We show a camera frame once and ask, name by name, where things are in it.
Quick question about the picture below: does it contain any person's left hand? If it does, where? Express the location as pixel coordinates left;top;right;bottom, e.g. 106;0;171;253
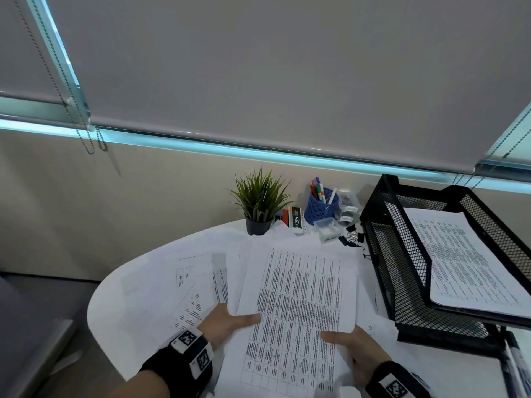
197;303;261;351

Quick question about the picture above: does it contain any person's right hand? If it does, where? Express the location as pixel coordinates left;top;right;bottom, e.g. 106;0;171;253
320;325;393;388

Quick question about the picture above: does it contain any pile of papers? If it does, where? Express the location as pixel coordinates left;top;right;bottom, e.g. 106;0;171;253
120;221;401;369

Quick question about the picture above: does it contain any printed paper bundle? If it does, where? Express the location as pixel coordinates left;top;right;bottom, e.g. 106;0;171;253
214;239;358;398
403;207;531;319

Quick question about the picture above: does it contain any black mesh paper tray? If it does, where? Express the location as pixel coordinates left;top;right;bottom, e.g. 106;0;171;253
359;174;531;361

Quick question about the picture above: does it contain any person's left forearm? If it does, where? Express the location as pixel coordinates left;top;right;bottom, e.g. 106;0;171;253
106;368;171;398

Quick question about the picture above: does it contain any black left wristband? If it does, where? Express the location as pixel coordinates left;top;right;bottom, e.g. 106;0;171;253
139;327;215;398

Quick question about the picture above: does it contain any white table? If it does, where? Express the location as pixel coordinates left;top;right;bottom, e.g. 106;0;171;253
86;219;531;398

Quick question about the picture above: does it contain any potted green plant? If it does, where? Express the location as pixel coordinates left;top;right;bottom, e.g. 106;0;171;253
227;169;293;237

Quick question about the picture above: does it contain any cluster of black binder clips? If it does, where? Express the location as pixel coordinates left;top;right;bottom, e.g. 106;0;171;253
338;222;368;260

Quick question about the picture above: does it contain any clear plastic lidded box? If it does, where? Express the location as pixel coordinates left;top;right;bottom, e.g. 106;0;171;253
313;217;345;244

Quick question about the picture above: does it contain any white tape dispenser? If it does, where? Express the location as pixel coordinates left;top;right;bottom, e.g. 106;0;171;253
336;188;360;227

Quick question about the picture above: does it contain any dark blue pen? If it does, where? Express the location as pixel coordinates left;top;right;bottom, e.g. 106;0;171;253
499;352;515;398

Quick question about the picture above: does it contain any blue pen holder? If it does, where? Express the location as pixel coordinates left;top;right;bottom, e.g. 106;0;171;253
304;188;340;226

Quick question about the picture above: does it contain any black marker pen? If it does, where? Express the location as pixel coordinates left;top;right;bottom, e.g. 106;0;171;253
504;330;531;398

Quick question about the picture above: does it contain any glass window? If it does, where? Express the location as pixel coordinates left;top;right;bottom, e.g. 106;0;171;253
0;0;531;195

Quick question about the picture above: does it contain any grey low cabinet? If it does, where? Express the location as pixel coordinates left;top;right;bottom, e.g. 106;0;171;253
0;275;80;398

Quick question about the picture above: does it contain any wide grey roller blind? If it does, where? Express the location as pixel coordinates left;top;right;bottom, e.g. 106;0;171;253
43;0;531;175

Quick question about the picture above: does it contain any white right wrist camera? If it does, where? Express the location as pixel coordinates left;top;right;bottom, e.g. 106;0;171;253
313;381;341;398

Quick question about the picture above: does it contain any metal bead chain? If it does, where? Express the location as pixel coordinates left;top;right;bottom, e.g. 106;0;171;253
452;116;531;190
12;0;110;156

